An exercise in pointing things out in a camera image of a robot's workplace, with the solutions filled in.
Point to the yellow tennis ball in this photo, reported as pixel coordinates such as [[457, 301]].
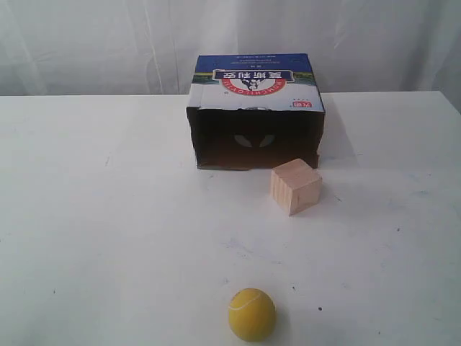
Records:
[[252, 315]]

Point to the blue white cardboard box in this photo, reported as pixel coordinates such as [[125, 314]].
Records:
[[254, 111]]

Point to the white backdrop curtain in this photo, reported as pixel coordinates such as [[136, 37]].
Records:
[[151, 47]]

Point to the light wooden cube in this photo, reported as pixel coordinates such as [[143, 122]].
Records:
[[295, 186]]

